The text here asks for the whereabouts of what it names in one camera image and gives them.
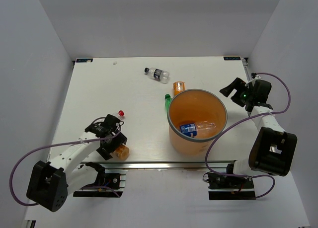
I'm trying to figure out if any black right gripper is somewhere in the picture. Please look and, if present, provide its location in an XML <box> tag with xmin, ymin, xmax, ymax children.
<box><xmin>220</xmin><ymin>77</ymin><xmax>254</xmax><ymax>107</ymax></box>

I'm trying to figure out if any orange juice bottle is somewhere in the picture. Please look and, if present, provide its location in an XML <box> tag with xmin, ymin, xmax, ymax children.
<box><xmin>113</xmin><ymin>145</ymin><xmax>130</xmax><ymax>161</ymax></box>

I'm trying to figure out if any clear bottle red label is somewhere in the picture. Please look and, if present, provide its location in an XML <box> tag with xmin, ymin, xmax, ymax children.
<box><xmin>114</xmin><ymin>110</ymin><xmax>125</xmax><ymax>120</ymax></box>

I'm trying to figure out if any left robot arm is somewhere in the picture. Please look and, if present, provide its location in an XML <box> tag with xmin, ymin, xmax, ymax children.
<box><xmin>26</xmin><ymin>110</ymin><xmax>129</xmax><ymax>212</ymax></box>

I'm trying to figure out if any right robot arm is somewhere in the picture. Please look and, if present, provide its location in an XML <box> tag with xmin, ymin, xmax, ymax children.
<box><xmin>224</xmin><ymin>79</ymin><xmax>297</xmax><ymax>188</ymax></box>

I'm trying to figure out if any orange bin grey rim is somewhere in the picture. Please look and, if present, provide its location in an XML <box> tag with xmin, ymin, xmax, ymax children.
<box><xmin>167</xmin><ymin>89</ymin><xmax>228</xmax><ymax>156</ymax></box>

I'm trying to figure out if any blue label bottle in bin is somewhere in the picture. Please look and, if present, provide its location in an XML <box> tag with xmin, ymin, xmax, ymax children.
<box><xmin>179</xmin><ymin>121</ymin><xmax>217</xmax><ymax>139</ymax></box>

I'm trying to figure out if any right blue corner sticker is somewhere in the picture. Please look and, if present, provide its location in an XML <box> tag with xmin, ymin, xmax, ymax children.
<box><xmin>223</xmin><ymin>56</ymin><xmax>241</xmax><ymax>61</ymax></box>

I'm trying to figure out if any blue corner sticker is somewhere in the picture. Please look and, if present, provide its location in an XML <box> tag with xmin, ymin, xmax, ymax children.
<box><xmin>223</xmin><ymin>56</ymin><xmax>241</xmax><ymax>61</ymax></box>
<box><xmin>76</xmin><ymin>58</ymin><xmax>93</xmax><ymax>63</ymax></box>

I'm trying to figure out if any small orange bottle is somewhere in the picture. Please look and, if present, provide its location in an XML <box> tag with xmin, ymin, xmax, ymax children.
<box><xmin>173</xmin><ymin>81</ymin><xmax>185</xmax><ymax>96</ymax></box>

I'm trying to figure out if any green plastic bottle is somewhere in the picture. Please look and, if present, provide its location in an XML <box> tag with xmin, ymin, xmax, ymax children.
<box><xmin>164</xmin><ymin>94</ymin><xmax>172</xmax><ymax>112</ymax></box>

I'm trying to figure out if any clear bottle black label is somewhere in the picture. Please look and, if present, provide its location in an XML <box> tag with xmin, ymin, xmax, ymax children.
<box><xmin>144</xmin><ymin>68</ymin><xmax>170</xmax><ymax>84</ymax></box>

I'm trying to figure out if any left blue corner sticker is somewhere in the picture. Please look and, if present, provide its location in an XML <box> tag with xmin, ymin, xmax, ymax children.
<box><xmin>76</xmin><ymin>58</ymin><xmax>93</xmax><ymax>63</ymax></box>

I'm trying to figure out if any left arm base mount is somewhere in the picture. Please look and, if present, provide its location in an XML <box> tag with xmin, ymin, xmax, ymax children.
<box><xmin>73</xmin><ymin>169</ymin><xmax>127</xmax><ymax>198</ymax></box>

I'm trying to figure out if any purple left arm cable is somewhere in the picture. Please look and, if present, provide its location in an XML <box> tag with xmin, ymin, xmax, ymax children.
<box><xmin>9</xmin><ymin>116</ymin><xmax>122</xmax><ymax>207</ymax></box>

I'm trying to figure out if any aluminium right side rail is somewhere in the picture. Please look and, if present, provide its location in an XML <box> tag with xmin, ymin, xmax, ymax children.
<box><xmin>241</xmin><ymin>58</ymin><xmax>250</xmax><ymax>78</ymax></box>

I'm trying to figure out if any aluminium rail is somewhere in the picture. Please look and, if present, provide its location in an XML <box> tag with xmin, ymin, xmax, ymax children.
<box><xmin>241</xmin><ymin>58</ymin><xmax>250</xmax><ymax>78</ymax></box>
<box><xmin>93</xmin><ymin>161</ymin><xmax>230</xmax><ymax>170</ymax></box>

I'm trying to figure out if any aluminium front rail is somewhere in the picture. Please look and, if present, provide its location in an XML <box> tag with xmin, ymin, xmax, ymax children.
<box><xmin>93</xmin><ymin>161</ymin><xmax>230</xmax><ymax>170</ymax></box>

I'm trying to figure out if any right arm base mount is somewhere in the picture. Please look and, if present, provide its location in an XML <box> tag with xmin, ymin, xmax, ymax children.
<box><xmin>203</xmin><ymin>172</ymin><xmax>256</xmax><ymax>201</ymax></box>

